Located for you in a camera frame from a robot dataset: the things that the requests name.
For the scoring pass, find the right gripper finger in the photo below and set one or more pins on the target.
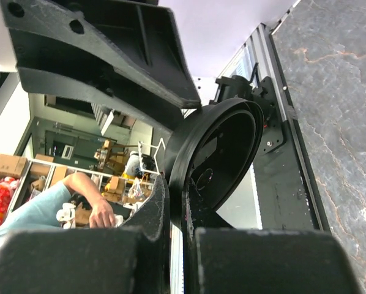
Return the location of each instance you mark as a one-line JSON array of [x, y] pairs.
[[123, 55], [142, 256]]

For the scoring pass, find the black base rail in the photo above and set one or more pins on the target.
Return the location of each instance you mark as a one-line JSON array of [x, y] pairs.
[[284, 194]]

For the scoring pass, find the person in blue shirt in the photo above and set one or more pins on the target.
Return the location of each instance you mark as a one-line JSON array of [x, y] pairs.
[[40, 212]]

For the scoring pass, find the black cup lid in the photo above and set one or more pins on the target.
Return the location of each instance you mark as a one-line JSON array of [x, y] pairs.
[[212, 148]]

